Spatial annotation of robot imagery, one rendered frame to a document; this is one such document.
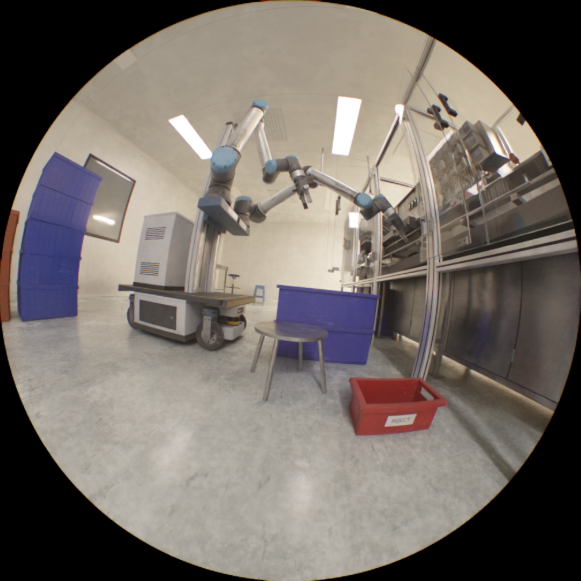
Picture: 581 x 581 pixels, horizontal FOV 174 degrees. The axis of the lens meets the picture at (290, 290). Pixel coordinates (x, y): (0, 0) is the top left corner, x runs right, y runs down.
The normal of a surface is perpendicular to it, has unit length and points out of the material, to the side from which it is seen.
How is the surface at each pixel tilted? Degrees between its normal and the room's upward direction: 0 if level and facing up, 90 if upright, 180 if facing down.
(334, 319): 90
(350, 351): 90
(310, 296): 90
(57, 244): 90
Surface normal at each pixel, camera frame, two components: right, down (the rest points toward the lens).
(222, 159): 0.33, 0.12
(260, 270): -0.10, 0.00
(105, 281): 0.99, 0.11
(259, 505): 0.11, -0.99
